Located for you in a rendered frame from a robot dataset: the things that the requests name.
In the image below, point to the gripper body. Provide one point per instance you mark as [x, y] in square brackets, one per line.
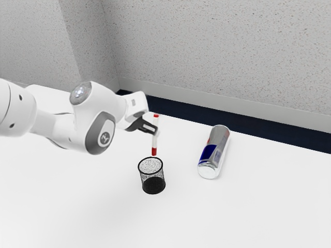
[135, 124]

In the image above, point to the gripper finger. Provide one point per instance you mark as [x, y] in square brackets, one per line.
[148, 128]

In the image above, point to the white pen with red caps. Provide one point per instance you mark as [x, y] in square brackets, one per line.
[155, 134]

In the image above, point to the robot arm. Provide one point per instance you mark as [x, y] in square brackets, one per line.
[51, 121]

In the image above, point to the black mesh pen holder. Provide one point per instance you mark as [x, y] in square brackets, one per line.
[152, 175]

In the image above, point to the silver and blue drink can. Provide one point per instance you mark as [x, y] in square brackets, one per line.
[214, 152]

